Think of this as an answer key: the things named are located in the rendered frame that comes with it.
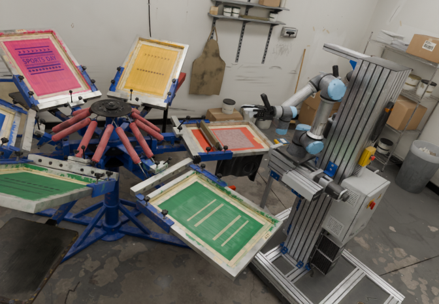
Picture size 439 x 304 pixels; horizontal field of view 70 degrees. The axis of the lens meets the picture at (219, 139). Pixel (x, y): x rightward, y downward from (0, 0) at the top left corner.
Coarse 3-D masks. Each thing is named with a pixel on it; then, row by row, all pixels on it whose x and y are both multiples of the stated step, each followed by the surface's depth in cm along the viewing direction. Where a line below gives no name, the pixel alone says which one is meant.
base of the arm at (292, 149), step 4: (292, 140) 232; (292, 144) 232; (296, 144) 229; (288, 148) 234; (292, 148) 231; (296, 148) 230; (300, 148) 229; (304, 148) 231; (288, 152) 234; (292, 152) 231; (296, 152) 230; (300, 152) 230; (304, 152) 232; (296, 156) 231; (300, 156) 231; (304, 156) 234
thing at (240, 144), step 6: (240, 138) 304; (246, 138) 306; (252, 138) 308; (204, 144) 282; (222, 144) 288; (228, 144) 289; (234, 144) 291; (240, 144) 293; (246, 144) 295; (252, 144) 297; (258, 144) 299; (204, 150) 274; (210, 150) 275; (222, 150) 279; (234, 150) 282
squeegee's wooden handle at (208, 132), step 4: (200, 124) 301; (204, 124) 293; (204, 128) 291; (208, 128) 288; (204, 132) 292; (208, 132) 283; (208, 136) 283; (212, 136) 277; (212, 140) 276; (216, 140) 272; (216, 144) 270; (216, 148) 273
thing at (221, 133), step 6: (192, 132) 298; (198, 132) 300; (216, 132) 306; (222, 132) 308; (228, 132) 310; (234, 132) 312; (240, 132) 314; (246, 132) 317; (198, 138) 290; (204, 138) 292; (222, 138) 298; (228, 138) 300; (234, 138) 302
